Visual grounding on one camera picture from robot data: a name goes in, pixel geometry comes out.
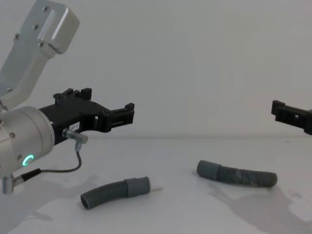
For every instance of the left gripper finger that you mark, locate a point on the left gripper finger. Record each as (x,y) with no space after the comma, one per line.
(73,93)
(119,118)

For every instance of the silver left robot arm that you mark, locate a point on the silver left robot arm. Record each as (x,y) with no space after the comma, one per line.
(24,136)

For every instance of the white curtain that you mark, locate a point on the white curtain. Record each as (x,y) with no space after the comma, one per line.
(182,61)

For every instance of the white table cloth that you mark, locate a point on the white table cloth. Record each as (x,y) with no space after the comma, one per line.
(175,209)

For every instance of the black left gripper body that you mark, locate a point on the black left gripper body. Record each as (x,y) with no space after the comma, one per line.
(73,114)

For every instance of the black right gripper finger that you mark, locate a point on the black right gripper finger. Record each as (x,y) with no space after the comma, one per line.
(291,114)

